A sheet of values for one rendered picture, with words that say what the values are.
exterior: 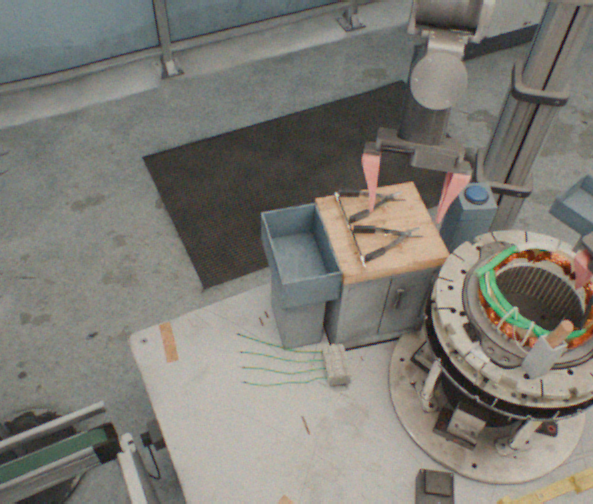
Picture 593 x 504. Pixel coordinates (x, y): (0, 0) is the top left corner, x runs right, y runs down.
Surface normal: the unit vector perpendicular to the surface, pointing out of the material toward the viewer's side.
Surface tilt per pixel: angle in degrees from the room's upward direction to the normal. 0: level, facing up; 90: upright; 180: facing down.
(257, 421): 0
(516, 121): 90
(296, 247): 0
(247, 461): 0
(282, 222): 90
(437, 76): 60
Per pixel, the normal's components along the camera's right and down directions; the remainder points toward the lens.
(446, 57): -0.15, 0.38
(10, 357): 0.04, -0.60
